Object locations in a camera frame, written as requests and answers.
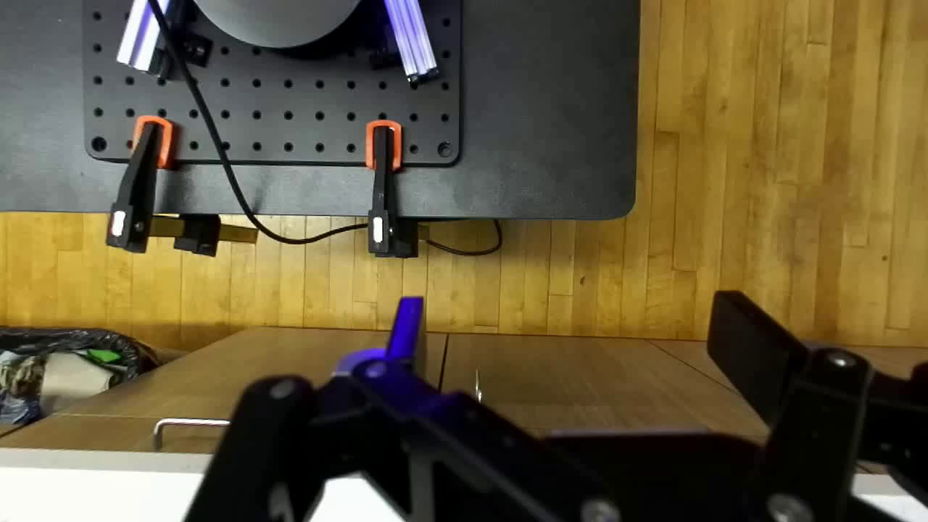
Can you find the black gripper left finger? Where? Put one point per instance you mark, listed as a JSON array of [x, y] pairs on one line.
[[255, 436]]

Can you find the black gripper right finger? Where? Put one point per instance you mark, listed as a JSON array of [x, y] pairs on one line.
[[815, 423]]

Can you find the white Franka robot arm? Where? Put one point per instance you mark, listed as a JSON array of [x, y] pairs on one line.
[[275, 17]]

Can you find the purple printed gripper part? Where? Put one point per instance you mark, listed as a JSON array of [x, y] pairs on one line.
[[407, 335]]

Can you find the dark bag with clutter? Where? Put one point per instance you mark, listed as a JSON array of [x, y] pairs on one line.
[[58, 371]]

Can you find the small black clamp block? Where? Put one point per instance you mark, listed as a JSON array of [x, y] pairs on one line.
[[198, 235]]

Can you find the orange black bar clamp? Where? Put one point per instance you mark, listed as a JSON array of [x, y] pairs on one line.
[[140, 184], [382, 193]]

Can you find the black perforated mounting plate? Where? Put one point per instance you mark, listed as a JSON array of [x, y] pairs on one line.
[[290, 106]]

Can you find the black robot stand top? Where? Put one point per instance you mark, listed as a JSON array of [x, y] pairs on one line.
[[551, 106]]

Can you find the purple white strip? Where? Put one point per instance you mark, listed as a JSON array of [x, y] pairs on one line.
[[410, 39], [142, 33]]

